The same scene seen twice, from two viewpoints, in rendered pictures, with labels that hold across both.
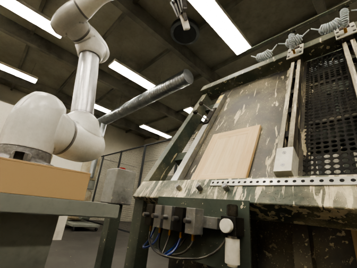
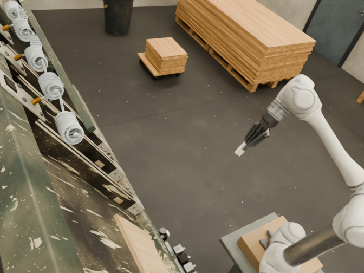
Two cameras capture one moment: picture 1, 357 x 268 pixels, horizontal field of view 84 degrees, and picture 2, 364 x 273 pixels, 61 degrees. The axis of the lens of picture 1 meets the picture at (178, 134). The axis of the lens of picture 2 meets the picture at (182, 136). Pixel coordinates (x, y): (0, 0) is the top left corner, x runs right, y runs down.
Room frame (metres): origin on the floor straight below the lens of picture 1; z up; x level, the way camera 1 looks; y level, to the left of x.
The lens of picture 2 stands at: (1.75, -0.20, 2.54)
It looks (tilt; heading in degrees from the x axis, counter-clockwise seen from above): 43 degrees down; 183
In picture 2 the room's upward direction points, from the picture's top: 15 degrees clockwise
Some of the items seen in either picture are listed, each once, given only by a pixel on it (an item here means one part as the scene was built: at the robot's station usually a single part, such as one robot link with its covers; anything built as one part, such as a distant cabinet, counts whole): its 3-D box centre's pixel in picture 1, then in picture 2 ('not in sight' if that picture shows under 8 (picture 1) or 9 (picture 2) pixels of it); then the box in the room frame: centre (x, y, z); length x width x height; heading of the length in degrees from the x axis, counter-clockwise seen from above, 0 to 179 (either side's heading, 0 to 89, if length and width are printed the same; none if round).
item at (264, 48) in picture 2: not in sight; (235, 29); (-3.61, -0.04, 0.39); 2.46 x 1.04 x 0.78; 43
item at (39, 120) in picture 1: (39, 123); (288, 239); (0.67, 0.51, 1.00); 0.18 x 0.16 x 0.22; 158
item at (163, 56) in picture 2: not in sight; (161, 57); (-2.30, -1.00, 0.20); 0.61 x 0.51 x 0.40; 43
